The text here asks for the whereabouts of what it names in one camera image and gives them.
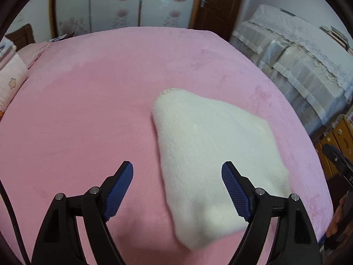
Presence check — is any wooden cabinet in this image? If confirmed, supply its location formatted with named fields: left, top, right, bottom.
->
left=314, top=114, right=353, bottom=183

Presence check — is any person's right hand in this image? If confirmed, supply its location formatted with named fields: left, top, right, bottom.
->
left=326, top=195, right=348, bottom=238

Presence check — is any brown wooden door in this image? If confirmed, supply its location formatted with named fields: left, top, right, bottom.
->
left=189, top=0, right=249, bottom=42

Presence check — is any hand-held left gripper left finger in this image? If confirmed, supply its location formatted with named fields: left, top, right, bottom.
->
left=31, top=161, right=134, bottom=265

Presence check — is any pink bed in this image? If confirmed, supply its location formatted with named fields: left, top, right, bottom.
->
left=0, top=27, right=333, bottom=265

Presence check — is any small white blue packet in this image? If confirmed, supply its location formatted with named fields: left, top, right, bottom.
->
left=49, top=34, right=68, bottom=44

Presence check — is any black cable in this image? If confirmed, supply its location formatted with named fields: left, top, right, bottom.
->
left=0, top=181, right=29, bottom=265

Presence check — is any folded pastel blanket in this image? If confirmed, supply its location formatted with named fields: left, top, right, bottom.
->
left=0, top=37, right=17, bottom=69

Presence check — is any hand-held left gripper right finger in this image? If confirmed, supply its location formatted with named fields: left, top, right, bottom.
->
left=221, top=161, right=323, bottom=265

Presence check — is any white fluffy cardigan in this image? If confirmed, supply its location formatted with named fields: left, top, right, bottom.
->
left=152, top=88, right=292, bottom=252

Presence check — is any sofa with lace cover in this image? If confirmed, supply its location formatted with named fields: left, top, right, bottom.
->
left=230, top=4, right=353, bottom=136

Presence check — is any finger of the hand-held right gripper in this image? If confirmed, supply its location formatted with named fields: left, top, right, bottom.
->
left=322, top=144, right=353, bottom=172

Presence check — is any stack of books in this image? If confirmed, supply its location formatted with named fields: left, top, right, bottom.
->
left=319, top=25, right=352, bottom=51

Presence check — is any floral sliding door wardrobe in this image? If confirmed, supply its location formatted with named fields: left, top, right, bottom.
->
left=50, top=0, right=205, bottom=38

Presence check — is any dark wooden headboard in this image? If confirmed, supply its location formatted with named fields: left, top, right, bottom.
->
left=4, top=23, right=35, bottom=52

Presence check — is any pink flower print pillow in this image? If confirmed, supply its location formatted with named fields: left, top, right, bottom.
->
left=0, top=53, right=29, bottom=122

